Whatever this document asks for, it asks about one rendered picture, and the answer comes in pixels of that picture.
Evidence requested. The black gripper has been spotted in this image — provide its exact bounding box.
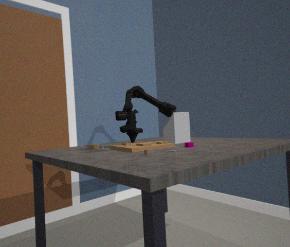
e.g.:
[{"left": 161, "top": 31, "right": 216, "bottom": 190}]
[{"left": 122, "top": 120, "right": 143, "bottom": 143}]

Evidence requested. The magenta cube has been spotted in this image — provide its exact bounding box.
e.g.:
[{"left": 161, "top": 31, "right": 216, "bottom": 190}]
[{"left": 185, "top": 142, "right": 193, "bottom": 147}]

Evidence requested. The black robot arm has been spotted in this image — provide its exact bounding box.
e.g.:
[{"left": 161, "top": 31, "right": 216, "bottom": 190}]
[{"left": 115, "top": 86, "right": 176, "bottom": 132}]

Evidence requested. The small brown block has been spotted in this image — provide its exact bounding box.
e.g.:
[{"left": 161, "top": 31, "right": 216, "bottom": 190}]
[{"left": 89, "top": 145, "right": 99, "bottom": 150}]

